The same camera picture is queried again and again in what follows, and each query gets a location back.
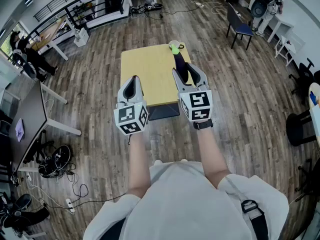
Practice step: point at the black round stool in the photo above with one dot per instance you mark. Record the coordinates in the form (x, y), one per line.
(296, 129)

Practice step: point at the dark desk with white legs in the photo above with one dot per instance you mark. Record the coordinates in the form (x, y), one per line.
(30, 119)

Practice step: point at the black metal railing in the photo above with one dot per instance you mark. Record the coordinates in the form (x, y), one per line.
(75, 6)

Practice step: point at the person's right forearm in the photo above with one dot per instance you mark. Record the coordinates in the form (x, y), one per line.
(212, 156)

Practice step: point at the purple eggplant with green stem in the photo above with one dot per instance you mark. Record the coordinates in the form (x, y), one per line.
(180, 64)

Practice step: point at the black wrist watch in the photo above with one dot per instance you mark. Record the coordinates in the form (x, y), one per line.
(203, 124)

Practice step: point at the light wooden desk white legs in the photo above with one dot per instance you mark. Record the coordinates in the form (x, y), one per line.
(51, 35)

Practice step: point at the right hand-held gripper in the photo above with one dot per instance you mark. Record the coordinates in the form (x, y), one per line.
(197, 104)

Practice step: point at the white side desk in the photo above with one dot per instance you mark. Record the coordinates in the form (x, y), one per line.
(280, 25)

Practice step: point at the pile of black gear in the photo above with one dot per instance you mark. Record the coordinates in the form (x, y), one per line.
(15, 214)

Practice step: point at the white round table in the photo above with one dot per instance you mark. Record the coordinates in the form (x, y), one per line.
(314, 109)

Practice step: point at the blue seat black chair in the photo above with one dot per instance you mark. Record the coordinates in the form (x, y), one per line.
(240, 26)

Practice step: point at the purple cloth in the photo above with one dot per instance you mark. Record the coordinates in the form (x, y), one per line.
(20, 130)

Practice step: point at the white power strip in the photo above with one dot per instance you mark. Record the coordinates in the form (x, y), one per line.
(70, 205)
(198, 4)

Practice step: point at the black office chair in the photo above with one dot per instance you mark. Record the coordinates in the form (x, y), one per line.
(310, 179)
(303, 79)

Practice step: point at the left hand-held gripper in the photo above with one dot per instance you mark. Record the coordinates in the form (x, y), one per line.
(130, 116)

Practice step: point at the person's white shirt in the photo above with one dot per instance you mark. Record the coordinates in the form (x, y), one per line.
(185, 204)

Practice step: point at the black and white floor gear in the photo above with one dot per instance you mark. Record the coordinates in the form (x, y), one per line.
(146, 7)

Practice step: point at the white open box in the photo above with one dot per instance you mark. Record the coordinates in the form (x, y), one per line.
(81, 37)

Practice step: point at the person's left forearm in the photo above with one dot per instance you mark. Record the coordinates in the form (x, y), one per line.
(138, 164)

